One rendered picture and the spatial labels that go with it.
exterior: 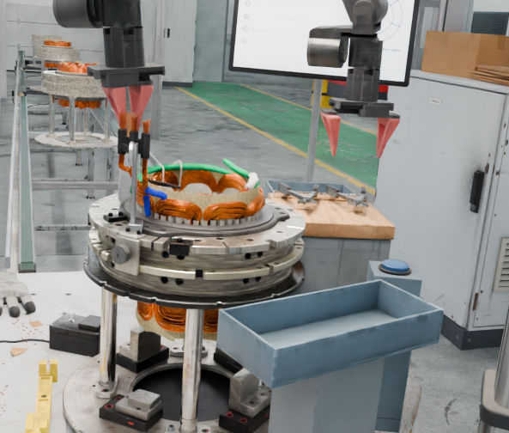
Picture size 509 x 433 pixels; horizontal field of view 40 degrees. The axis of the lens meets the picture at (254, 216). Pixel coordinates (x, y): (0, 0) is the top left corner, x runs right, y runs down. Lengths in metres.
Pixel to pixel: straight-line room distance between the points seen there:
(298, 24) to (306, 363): 1.45
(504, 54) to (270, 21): 1.89
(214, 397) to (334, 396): 0.41
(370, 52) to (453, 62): 2.52
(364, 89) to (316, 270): 0.32
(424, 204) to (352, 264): 2.41
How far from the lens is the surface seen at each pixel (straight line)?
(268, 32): 2.08
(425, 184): 3.59
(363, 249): 1.20
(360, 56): 1.23
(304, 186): 1.46
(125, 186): 1.08
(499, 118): 3.16
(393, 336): 0.82
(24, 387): 1.22
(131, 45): 1.04
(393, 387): 1.12
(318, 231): 1.17
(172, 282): 0.93
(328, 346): 0.75
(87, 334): 1.29
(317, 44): 1.25
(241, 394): 1.06
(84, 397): 1.14
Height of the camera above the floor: 1.37
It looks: 15 degrees down
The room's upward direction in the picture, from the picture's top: 5 degrees clockwise
